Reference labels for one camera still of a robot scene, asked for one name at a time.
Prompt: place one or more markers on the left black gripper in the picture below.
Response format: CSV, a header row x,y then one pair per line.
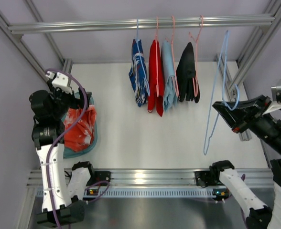
x,y
69,100

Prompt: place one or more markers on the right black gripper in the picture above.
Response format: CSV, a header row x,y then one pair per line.
x,y
252,118

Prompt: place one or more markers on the orange white trousers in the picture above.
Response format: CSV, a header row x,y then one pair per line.
x,y
82,135

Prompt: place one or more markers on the light blue hanger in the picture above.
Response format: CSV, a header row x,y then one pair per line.
x,y
223,53
146,83

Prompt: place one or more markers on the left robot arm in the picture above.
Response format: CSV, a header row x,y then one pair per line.
x,y
62,200

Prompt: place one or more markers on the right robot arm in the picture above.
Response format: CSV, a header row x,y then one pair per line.
x,y
257,214

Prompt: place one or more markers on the black trousers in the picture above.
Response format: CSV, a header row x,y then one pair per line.
x,y
188,88

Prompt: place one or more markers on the blue patterned trousers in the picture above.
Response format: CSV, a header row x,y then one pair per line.
x,y
136,75

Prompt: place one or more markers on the red trousers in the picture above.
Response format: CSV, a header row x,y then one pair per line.
x,y
153,100

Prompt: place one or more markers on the light blue trousers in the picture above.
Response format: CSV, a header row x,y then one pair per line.
x,y
170,96

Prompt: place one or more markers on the pink hanger with black trousers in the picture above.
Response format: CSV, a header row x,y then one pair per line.
x,y
195,79

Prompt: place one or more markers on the pink hanger with red trousers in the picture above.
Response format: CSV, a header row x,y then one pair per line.
x,y
157,28

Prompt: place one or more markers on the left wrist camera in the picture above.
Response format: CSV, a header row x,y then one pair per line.
x,y
58,80

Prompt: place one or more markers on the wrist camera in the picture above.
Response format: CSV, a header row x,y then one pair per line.
x,y
276,98
58,80

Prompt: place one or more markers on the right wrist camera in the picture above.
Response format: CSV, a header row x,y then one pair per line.
x,y
276,98

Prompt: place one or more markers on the aluminium frame right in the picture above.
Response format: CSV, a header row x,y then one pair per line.
x,y
257,42

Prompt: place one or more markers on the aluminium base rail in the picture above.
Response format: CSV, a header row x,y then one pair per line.
x,y
152,177

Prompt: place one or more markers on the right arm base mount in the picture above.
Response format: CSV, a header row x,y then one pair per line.
x,y
206,178

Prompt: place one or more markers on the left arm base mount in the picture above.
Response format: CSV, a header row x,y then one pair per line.
x,y
101,175

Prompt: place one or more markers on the slotted cable duct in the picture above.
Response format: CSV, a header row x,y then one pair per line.
x,y
156,193

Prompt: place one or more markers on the aluminium hanging rail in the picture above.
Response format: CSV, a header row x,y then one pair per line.
x,y
133,24

